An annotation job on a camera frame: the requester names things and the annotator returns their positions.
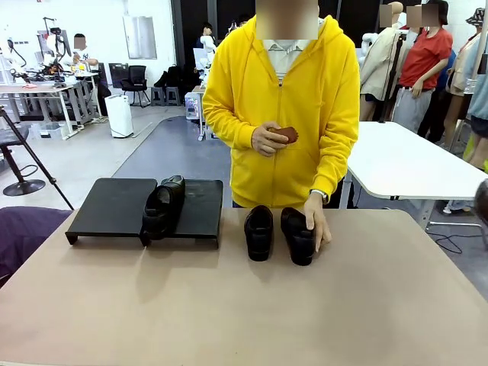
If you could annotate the person's right hand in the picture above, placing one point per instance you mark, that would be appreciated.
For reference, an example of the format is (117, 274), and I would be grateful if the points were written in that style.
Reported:
(263, 139)

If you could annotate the person's left hand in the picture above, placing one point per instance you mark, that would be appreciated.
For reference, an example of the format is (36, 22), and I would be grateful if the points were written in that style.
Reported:
(318, 217)

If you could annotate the brown leather piece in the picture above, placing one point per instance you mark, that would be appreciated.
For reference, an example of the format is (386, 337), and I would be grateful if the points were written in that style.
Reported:
(286, 134)

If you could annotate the black leather shoe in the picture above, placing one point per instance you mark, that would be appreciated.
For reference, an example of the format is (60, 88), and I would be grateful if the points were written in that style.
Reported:
(154, 225)
(259, 244)
(299, 248)

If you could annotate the person's right forearm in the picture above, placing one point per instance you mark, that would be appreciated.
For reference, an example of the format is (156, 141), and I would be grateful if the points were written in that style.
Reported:
(228, 127)

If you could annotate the person's left forearm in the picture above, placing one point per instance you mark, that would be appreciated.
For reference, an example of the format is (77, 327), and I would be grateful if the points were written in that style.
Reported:
(337, 160)

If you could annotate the black shoe stand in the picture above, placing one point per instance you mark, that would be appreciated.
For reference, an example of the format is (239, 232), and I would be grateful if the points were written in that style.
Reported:
(110, 206)
(202, 213)

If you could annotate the silver wristwatch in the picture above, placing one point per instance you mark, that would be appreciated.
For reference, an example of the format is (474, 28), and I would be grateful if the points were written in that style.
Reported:
(322, 195)

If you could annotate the person in yellow hoodie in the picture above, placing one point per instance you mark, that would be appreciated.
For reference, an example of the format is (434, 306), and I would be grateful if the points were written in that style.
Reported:
(297, 114)

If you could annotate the computer case with lights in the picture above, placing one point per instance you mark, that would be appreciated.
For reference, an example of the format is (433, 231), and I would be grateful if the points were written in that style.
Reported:
(192, 108)

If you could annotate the dark grey floor mat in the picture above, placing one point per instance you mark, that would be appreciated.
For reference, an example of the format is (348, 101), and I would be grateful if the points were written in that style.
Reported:
(171, 152)

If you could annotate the white table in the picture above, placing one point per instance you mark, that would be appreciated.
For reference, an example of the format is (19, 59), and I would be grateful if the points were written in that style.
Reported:
(400, 160)

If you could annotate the grey stool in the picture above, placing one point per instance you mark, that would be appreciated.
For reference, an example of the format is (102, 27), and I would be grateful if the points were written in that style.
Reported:
(158, 93)
(173, 93)

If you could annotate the black bag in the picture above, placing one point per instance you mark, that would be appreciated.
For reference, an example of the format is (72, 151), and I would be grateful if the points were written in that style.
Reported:
(171, 76)

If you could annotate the white humanoid robot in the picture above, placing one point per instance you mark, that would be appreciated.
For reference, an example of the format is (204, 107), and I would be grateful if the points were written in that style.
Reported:
(207, 42)
(368, 40)

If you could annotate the mannequin in beige jacket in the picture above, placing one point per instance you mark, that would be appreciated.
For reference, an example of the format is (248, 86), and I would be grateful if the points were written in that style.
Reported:
(377, 68)

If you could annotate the black office chair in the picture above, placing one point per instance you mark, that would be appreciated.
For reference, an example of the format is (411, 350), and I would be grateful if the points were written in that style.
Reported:
(137, 76)

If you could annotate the white air purifier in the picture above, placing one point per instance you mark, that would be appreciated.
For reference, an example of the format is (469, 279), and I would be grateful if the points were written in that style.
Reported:
(119, 118)

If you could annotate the black monitor panel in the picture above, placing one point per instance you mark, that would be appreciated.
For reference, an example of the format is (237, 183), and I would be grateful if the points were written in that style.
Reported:
(116, 74)

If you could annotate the figure in red t-shirt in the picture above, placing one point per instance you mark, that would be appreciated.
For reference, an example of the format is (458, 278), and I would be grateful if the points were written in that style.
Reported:
(423, 57)

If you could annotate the person in white t-shirt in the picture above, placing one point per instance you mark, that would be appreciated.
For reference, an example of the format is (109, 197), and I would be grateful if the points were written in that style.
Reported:
(85, 57)

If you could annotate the mannequin with bucket hat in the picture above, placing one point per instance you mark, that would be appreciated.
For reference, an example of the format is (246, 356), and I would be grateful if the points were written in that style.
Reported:
(467, 68)

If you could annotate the clear plastic storage box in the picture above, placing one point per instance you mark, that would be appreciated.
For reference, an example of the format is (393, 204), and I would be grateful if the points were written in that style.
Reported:
(45, 131)

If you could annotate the black tripod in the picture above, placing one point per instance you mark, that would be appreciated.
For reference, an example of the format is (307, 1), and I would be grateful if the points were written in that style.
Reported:
(38, 161)

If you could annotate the black and white robot rig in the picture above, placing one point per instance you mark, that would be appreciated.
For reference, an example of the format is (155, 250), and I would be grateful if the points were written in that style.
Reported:
(57, 38)

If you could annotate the white lab desk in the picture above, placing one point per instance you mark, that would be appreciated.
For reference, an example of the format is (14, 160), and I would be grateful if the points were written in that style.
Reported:
(34, 88)

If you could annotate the black round-base stool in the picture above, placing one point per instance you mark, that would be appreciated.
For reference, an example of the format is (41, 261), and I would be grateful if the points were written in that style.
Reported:
(23, 187)

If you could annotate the dark purple fabric cover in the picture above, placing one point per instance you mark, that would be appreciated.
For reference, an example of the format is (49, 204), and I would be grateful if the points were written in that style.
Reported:
(26, 236)

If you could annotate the silver framed wall panel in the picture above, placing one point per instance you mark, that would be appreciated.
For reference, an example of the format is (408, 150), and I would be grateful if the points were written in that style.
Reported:
(140, 38)

